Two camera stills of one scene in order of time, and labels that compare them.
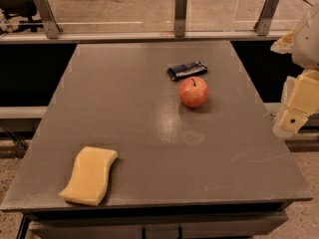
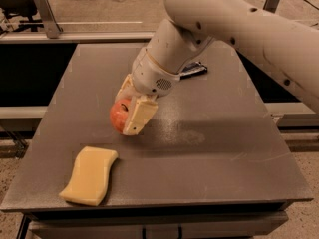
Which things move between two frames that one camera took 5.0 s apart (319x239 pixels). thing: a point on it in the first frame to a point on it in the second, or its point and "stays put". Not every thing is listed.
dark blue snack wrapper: x=185 y=70 stays put
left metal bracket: x=47 y=15 stays put
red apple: x=193 y=92 to x=119 y=113
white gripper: x=307 y=42 to x=150 y=75
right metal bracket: x=262 y=25 stays put
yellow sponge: x=90 y=176 stays put
